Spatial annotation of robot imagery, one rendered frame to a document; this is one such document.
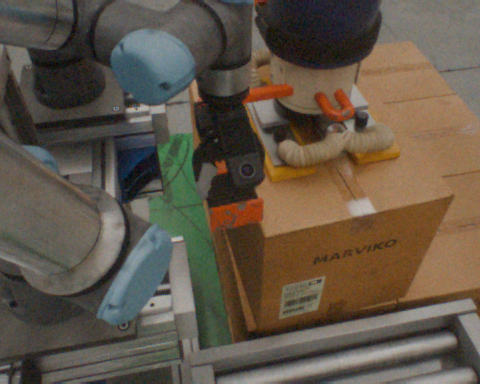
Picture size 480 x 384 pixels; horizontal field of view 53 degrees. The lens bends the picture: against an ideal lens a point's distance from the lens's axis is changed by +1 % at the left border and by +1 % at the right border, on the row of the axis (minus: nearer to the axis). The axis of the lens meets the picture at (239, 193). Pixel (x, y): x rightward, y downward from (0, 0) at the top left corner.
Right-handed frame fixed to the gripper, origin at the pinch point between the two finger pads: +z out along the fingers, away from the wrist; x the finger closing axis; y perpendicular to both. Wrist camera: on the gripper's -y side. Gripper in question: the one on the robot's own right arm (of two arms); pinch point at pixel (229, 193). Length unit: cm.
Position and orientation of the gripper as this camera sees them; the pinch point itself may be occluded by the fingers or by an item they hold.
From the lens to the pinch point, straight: 78.1
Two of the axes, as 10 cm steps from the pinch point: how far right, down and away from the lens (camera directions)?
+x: -9.6, 2.0, -1.8
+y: -2.7, -7.1, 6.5
